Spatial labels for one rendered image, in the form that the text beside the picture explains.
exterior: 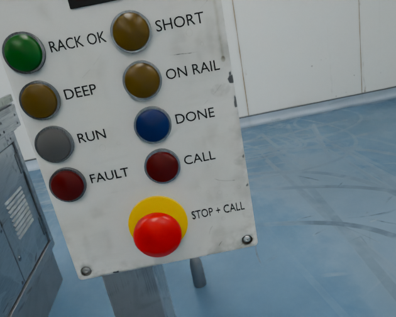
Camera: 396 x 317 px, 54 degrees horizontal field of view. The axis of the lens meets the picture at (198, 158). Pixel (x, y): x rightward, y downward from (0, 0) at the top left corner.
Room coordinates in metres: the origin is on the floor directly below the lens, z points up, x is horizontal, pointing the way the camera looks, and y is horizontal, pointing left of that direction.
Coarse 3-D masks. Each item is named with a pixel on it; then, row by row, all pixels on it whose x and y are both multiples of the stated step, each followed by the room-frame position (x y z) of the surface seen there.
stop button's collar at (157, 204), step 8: (144, 200) 0.30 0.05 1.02; (152, 200) 0.30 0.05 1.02; (160, 200) 0.30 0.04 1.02; (168, 200) 0.30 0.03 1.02; (136, 208) 0.30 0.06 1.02; (144, 208) 0.30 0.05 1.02; (152, 208) 0.30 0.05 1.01; (160, 208) 0.30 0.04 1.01; (168, 208) 0.30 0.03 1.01; (176, 208) 0.30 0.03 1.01; (208, 208) 0.30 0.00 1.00; (232, 208) 0.30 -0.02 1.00; (136, 216) 0.30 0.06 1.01; (176, 216) 0.30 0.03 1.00; (184, 216) 0.30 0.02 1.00; (128, 224) 0.30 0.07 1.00; (184, 224) 0.30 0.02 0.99; (184, 232) 0.30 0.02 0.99
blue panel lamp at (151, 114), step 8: (144, 112) 0.30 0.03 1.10; (152, 112) 0.30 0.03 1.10; (160, 112) 0.30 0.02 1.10; (136, 120) 0.30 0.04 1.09; (144, 120) 0.30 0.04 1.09; (152, 120) 0.30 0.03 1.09; (160, 120) 0.30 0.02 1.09; (136, 128) 0.30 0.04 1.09; (144, 128) 0.30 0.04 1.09; (152, 128) 0.30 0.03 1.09; (160, 128) 0.30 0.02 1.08; (168, 128) 0.30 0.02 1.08; (144, 136) 0.30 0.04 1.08; (152, 136) 0.30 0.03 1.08; (160, 136) 0.30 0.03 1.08
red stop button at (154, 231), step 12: (144, 216) 0.28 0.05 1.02; (156, 216) 0.28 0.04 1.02; (168, 216) 0.28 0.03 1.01; (144, 228) 0.28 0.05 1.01; (156, 228) 0.28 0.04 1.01; (168, 228) 0.28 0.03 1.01; (180, 228) 0.28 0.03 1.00; (144, 240) 0.28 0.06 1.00; (156, 240) 0.28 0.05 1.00; (168, 240) 0.28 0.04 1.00; (180, 240) 0.28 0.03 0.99; (144, 252) 0.28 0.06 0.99; (156, 252) 0.28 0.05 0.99; (168, 252) 0.28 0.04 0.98
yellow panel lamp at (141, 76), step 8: (136, 64) 0.30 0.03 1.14; (144, 64) 0.30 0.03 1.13; (128, 72) 0.30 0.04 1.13; (136, 72) 0.30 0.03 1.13; (144, 72) 0.30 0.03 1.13; (152, 72) 0.30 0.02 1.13; (128, 80) 0.30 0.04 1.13; (136, 80) 0.30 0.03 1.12; (144, 80) 0.30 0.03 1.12; (152, 80) 0.30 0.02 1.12; (128, 88) 0.30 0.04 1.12; (136, 88) 0.30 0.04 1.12; (144, 88) 0.30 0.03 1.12; (152, 88) 0.30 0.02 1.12; (136, 96) 0.30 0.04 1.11; (144, 96) 0.30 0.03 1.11
